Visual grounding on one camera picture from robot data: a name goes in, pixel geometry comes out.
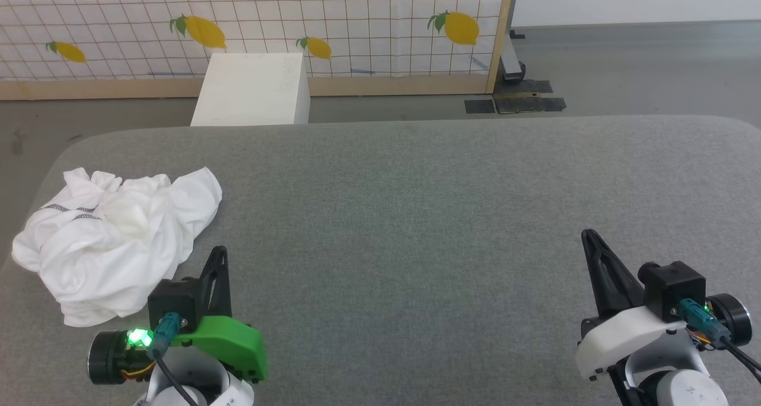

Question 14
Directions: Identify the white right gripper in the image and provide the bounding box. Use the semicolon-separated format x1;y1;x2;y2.
574;229;711;383

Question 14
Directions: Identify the white rectangular box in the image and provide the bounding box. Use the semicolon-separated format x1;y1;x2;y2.
190;52;311;127

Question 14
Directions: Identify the teal connector black right cable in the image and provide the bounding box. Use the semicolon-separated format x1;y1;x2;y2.
679;298;761;389

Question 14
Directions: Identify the white long-sleeve shirt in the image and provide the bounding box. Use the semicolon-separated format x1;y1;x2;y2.
12;166;224;328

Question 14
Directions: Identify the white board panel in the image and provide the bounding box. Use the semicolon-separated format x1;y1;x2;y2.
511;0;761;28

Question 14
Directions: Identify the lemon print partition screen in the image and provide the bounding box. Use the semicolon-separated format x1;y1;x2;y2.
0;0;519;101

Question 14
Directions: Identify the teal connector black cable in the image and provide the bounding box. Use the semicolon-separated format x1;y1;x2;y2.
679;298;761;389
146;312;200;406

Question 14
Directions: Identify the grey metal partition foot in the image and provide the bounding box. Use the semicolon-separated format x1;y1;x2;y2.
498;30;527;86

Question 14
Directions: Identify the teal connector black left cable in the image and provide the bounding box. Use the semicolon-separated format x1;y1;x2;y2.
146;312;200;406

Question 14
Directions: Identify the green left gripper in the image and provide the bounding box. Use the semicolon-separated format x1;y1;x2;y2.
171;246;268;383

